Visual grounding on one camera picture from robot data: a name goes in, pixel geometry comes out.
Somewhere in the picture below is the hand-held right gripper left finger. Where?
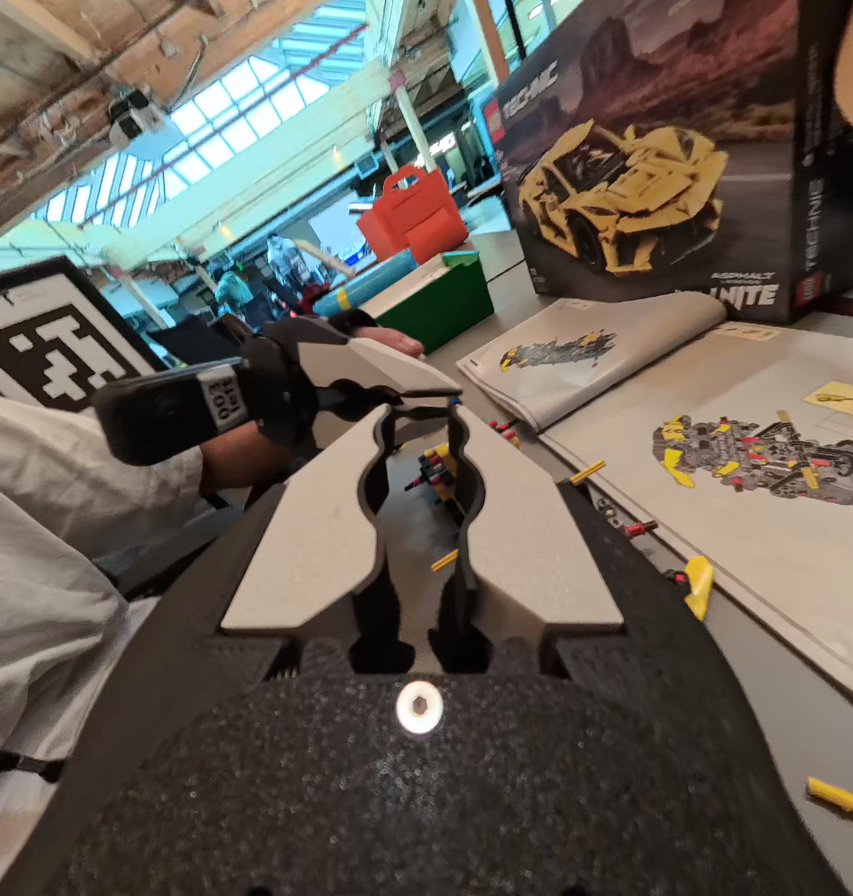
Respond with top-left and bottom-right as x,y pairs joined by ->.
219,403 -> 408,644

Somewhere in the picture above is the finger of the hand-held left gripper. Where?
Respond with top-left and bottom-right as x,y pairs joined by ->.
295,337 -> 464,406
311,399 -> 462,450

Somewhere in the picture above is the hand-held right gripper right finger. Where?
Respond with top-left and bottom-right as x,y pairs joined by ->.
437,403 -> 625,644

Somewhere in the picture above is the toy car chassis model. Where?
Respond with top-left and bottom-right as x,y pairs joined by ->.
404,443 -> 464,506

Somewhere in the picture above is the person's left hand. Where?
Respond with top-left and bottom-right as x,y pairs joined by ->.
358,324 -> 426,359

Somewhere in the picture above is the teal foam roll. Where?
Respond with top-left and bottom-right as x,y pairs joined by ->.
312,251 -> 420,317

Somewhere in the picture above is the green plastic bin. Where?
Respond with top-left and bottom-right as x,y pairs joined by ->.
378,250 -> 496,356

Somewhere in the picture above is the black white marker board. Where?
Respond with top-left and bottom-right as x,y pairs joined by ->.
0,255 -> 166,415

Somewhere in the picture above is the red plastic case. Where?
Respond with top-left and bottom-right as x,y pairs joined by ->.
357,166 -> 469,266

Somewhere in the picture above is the yellow curved panel piece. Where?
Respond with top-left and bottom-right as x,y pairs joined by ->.
680,555 -> 716,622

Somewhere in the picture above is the white instruction booklet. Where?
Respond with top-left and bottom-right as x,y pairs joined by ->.
456,292 -> 853,709

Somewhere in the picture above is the white overhead box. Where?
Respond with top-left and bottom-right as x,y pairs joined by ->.
106,85 -> 170,142

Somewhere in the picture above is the black box with yellow car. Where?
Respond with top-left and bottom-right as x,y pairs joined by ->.
496,0 -> 853,325

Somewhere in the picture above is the black harness strap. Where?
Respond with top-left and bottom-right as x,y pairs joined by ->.
0,741 -> 65,784

